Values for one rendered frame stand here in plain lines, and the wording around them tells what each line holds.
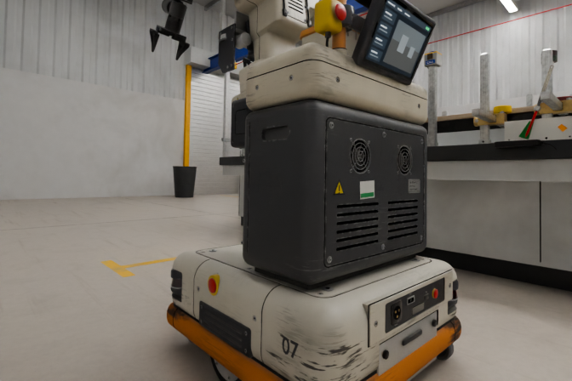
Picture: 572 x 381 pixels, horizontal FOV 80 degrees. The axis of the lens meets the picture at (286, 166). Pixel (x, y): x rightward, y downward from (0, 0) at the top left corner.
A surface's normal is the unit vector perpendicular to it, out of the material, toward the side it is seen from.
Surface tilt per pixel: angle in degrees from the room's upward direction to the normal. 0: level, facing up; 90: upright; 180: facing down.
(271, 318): 90
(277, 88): 90
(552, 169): 90
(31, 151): 90
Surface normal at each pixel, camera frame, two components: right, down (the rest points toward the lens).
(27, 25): 0.69, -0.01
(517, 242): -0.73, -0.04
